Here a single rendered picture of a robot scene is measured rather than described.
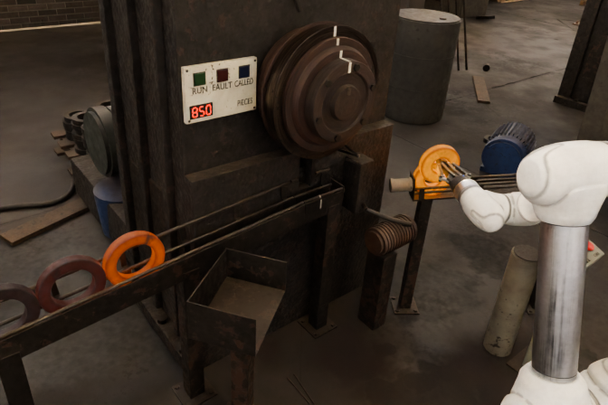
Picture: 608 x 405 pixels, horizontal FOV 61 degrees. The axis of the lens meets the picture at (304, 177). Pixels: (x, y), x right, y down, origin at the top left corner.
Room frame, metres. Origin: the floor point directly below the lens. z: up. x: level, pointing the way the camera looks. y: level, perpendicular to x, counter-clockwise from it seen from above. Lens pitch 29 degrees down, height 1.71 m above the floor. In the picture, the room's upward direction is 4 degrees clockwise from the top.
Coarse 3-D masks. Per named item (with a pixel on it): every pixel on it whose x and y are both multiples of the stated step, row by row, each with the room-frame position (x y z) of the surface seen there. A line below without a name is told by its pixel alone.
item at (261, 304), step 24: (216, 264) 1.25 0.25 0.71; (240, 264) 1.31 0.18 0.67; (264, 264) 1.29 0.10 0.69; (216, 288) 1.25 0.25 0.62; (240, 288) 1.27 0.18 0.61; (264, 288) 1.27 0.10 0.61; (192, 312) 1.07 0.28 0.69; (216, 312) 1.05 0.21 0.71; (240, 312) 1.17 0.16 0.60; (264, 312) 1.18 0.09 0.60; (192, 336) 1.07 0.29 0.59; (216, 336) 1.05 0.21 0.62; (240, 336) 1.03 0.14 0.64; (240, 360) 1.16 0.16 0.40; (240, 384) 1.16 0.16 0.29
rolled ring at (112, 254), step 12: (120, 240) 1.23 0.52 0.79; (132, 240) 1.24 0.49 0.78; (144, 240) 1.26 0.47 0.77; (156, 240) 1.29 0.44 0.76; (108, 252) 1.21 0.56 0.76; (120, 252) 1.22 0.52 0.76; (156, 252) 1.29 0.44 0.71; (108, 264) 1.19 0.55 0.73; (156, 264) 1.28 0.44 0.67; (108, 276) 1.19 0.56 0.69; (120, 276) 1.21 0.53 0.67; (132, 276) 1.25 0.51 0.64
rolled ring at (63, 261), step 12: (60, 264) 1.12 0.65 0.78; (72, 264) 1.13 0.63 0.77; (84, 264) 1.15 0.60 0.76; (96, 264) 1.17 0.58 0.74; (48, 276) 1.09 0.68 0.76; (60, 276) 1.11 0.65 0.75; (96, 276) 1.17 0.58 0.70; (36, 288) 1.09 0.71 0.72; (48, 288) 1.09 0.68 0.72; (96, 288) 1.17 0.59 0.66; (48, 300) 1.08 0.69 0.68; (60, 300) 1.13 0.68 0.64; (72, 300) 1.14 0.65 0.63
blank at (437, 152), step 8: (424, 152) 1.81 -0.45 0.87; (432, 152) 1.78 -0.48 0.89; (440, 152) 1.79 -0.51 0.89; (448, 152) 1.79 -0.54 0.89; (456, 152) 1.80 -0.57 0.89; (424, 160) 1.78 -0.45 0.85; (432, 160) 1.79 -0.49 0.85; (448, 160) 1.80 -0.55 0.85; (456, 160) 1.81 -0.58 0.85; (424, 168) 1.78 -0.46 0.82; (432, 168) 1.82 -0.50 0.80; (424, 176) 1.79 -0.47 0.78; (432, 176) 1.79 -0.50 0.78
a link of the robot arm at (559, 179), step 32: (544, 160) 1.00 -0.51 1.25; (576, 160) 1.00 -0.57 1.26; (544, 192) 0.97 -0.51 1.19; (576, 192) 0.97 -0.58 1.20; (544, 224) 1.00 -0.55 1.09; (576, 224) 0.96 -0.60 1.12; (544, 256) 0.97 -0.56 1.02; (576, 256) 0.94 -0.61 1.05; (544, 288) 0.94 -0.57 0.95; (576, 288) 0.92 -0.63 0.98; (544, 320) 0.92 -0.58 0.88; (576, 320) 0.90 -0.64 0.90; (544, 352) 0.89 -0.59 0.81; (576, 352) 0.88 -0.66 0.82; (544, 384) 0.85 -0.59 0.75; (576, 384) 0.85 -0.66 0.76
